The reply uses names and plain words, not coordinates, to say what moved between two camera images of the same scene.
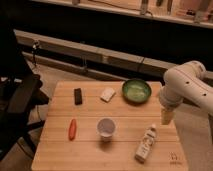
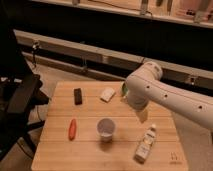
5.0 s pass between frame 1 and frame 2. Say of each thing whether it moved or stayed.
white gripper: moved
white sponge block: stayed
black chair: stayed
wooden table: stayed
